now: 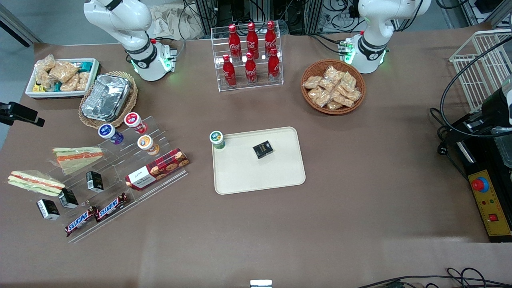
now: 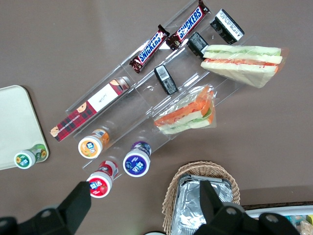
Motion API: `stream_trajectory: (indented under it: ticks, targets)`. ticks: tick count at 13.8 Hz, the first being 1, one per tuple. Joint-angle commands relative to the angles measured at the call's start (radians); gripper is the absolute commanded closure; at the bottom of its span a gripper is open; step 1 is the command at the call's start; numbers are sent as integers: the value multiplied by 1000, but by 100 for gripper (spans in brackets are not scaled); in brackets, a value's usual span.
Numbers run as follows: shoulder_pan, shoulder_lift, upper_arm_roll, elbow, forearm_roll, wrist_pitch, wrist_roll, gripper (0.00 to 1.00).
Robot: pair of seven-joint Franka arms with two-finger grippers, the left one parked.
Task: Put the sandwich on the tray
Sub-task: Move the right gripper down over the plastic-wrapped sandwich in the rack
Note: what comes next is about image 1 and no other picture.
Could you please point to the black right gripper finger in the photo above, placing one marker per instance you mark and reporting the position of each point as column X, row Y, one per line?
column 26, row 112

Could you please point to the triangle sandwich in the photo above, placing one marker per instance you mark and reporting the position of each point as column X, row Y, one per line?
column 36, row 182
column 78, row 156

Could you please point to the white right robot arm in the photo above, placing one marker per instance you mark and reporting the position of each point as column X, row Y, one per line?
column 128, row 24

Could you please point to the cream plastic tray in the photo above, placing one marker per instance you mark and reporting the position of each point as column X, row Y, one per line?
column 260, row 176

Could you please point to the yellow snack packet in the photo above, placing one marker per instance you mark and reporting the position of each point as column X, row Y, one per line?
column 38, row 87

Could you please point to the clear bag brown snack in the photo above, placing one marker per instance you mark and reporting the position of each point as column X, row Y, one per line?
column 348, row 81
column 318, row 96
column 312, row 82
column 63, row 71
column 46, row 63
column 44, row 80
column 342, row 100
column 83, row 80
column 332, row 73
column 70, row 84
column 352, row 95
column 334, row 106
column 326, row 84

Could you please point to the white rectangular bin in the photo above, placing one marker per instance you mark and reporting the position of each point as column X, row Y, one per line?
column 60, row 95

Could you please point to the teal snack packet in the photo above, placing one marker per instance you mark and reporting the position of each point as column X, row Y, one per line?
column 84, row 65

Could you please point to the aluminium foil container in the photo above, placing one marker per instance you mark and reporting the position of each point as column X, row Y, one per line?
column 106, row 98

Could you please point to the grey black slanted bar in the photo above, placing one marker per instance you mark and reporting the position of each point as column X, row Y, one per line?
column 20, row 28

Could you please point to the purple lid cup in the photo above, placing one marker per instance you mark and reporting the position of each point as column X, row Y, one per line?
column 108, row 132

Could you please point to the small black white box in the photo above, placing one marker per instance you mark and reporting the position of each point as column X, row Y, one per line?
column 48, row 209
column 94, row 180
column 68, row 198

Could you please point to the red lid cup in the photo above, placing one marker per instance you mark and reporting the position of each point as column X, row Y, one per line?
column 133, row 120

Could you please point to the flat wicker basket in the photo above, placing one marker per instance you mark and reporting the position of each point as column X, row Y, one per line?
column 134, row 94

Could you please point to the snickers bar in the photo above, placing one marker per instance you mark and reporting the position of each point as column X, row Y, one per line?
column 80, row 222
column 112, row 207

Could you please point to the orange lid cup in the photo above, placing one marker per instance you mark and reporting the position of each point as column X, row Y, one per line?
column 146, row 143

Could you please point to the red plaid cookie box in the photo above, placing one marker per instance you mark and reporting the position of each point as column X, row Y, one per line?
column 160, row 168

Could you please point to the clear acrylic stepped stand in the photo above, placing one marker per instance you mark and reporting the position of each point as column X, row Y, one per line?
column 168, row 180

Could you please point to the crumpled beige cloth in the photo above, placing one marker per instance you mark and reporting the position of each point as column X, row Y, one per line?
column 172, row 22

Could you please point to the green lid cup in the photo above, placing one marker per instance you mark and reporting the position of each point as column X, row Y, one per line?
column 216, row 138

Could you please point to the red coca cola bottle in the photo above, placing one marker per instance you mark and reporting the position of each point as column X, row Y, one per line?
column 274, row 67
column 250, row 71
column 270, row 38
column 252, row 40
column 234, row 42
column 229, row 74

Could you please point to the clear acrylic bottle rack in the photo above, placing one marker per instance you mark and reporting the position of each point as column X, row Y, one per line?
column 260, row 86

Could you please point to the small black box gold print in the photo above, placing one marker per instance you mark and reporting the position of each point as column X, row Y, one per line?
column 262, row 149

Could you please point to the small white object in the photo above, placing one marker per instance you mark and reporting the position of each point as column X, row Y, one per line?
column 260, row 284

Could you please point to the round wicker bowl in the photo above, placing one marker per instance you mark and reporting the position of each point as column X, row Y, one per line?
column 344, row 111

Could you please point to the black machine with cylinder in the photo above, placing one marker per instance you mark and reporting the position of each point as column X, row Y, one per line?
column 494, row 108

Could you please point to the yellow emergency stop panel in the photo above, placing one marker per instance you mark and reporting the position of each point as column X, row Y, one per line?
column 490, row 204

